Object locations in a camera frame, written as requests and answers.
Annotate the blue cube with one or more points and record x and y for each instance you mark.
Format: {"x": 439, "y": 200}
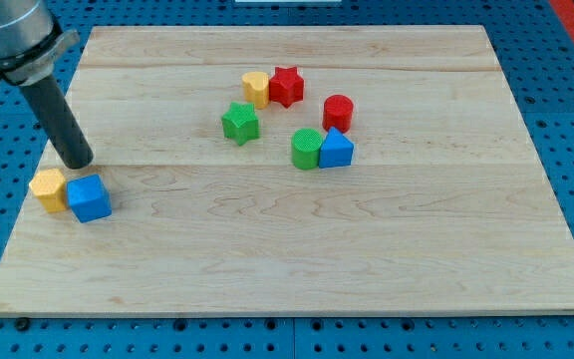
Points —
{"x": 88, "y": 198}

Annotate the green cylinder block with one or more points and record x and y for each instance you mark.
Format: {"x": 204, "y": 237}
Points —
{"x": 306, "y": 144}

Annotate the yellow pentagon block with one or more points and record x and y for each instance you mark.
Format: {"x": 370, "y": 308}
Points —
{"x": 49, "y": 188}

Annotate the blue triangle block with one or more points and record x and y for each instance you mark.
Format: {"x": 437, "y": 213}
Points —
{"x": 336, "y": 150}

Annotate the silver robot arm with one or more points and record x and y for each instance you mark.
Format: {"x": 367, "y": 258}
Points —
{"x": 31, "y": 41}

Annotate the light wooden board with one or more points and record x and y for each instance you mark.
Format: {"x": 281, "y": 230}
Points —
{"x": 445, "y": 209}

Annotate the red star block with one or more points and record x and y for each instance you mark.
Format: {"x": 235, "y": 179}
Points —
{"x": 286, "y": 86}

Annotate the red cylinder block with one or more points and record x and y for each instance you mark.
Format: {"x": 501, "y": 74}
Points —
{"x": 338, "y": 113}

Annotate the green star block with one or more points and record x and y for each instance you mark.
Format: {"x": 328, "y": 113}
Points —
{"x": 240, "y": 123}

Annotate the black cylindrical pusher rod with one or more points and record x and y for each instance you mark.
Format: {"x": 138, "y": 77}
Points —
{"x": 49, "y": 105}

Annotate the yellow heart block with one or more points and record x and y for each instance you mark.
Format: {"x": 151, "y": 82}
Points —
{"x": 255, "y": 86}

